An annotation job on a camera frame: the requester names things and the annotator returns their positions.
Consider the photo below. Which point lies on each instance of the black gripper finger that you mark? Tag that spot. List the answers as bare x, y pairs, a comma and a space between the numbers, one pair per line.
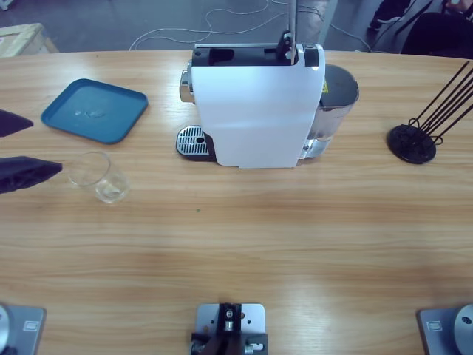
26, 174
11, 125

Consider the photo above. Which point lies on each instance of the clear drinking glass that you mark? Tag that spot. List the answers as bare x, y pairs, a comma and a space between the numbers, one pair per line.
111, 190

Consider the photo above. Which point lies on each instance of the silver coffee machine lever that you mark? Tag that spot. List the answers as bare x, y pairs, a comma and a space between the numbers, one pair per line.
292, 18

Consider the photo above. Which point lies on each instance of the white capsule coffee machine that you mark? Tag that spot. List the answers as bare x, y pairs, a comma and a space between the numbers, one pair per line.
251, 111

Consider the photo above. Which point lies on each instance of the blue plastic tray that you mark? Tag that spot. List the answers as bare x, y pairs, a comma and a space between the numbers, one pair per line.
96, 111

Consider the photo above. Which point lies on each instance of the light wooden crate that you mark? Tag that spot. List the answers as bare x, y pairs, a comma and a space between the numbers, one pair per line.
22, 38

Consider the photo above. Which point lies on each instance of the black drip tray silver grille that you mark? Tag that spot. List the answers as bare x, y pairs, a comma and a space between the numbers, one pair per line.
190, 142

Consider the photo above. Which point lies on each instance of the clear water tank black lid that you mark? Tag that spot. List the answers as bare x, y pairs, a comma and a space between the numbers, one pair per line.
340, 85

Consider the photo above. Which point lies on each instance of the white metal table leg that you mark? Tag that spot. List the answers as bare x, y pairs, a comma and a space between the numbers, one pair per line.
328, 22

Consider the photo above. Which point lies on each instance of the black capsule holder with rods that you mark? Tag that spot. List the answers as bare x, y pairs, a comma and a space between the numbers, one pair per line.
406, 148

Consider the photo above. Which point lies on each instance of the person in dark clothes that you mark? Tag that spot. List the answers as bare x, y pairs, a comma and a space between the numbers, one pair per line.
436, 37

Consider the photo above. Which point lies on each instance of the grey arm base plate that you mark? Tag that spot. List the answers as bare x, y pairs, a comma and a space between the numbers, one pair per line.
22, 329
443, 329

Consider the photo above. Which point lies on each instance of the grey mount plate black post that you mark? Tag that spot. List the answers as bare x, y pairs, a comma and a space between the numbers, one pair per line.
207, 318

